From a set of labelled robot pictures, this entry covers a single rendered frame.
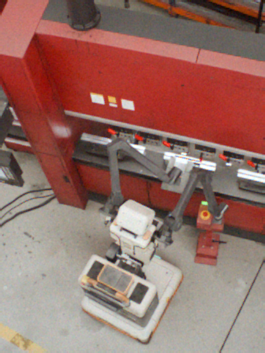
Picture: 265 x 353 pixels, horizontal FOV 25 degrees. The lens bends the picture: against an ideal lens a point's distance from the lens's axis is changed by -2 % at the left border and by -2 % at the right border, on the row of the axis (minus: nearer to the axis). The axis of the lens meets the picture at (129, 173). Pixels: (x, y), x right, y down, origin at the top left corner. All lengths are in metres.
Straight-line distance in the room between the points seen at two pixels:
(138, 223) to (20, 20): 1.46
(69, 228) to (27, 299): 0.73
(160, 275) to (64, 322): 0.93
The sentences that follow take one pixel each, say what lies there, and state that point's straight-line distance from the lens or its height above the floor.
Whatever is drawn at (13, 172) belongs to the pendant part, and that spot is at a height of 1.49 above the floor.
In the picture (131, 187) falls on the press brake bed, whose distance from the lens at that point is 4.84.
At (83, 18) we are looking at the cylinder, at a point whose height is 2.39.
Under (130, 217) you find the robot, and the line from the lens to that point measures 3.85.
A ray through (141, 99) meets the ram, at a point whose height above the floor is 1.76.
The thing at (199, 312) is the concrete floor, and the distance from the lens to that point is 5.06.
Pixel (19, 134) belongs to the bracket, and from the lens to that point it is 4.45.
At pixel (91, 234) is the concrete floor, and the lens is 5.31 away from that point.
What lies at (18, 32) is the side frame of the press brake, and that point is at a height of 2.30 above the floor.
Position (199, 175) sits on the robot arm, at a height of 1.46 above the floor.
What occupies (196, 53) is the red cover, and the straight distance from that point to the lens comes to 3.31.
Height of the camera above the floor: 4.94
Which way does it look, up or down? 64 degrees down
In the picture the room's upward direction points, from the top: 11 degrees counter-clockwise
